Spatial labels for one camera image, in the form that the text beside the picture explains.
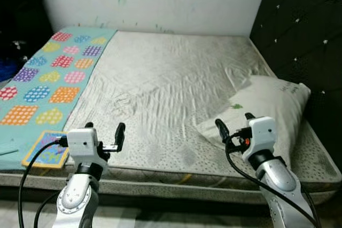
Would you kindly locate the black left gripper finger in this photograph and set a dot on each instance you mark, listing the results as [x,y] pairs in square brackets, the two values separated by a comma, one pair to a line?
[120,134]
[89,125]

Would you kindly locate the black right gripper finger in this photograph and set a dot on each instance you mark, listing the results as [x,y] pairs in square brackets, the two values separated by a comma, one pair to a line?
[249,116]
[222,129]

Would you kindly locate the blue yellow children's book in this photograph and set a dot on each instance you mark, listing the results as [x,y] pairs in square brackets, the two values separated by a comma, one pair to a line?
[45,154]

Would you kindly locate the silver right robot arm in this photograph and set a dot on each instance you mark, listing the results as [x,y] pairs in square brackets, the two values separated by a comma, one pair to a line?
[280,180]

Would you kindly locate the teal blanket with colourful shapes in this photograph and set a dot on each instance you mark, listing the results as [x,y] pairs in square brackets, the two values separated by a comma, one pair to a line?
[53,78]

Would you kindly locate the grey quilted mattress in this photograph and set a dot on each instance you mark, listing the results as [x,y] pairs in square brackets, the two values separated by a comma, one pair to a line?
[171,78]

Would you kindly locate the blue bag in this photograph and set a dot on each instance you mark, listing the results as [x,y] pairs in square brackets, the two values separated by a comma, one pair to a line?
[8,70]

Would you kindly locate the black tufted headboard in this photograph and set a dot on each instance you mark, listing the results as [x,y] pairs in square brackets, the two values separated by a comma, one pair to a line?
[299,25]

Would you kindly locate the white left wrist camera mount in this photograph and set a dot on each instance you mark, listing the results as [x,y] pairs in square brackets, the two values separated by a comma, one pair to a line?
[83,142]

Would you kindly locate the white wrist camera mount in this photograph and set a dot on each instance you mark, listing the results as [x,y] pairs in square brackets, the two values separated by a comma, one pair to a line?
[83,142]
[262,132]

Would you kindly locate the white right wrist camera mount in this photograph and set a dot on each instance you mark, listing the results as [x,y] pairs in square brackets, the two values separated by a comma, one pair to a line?
[262,132]

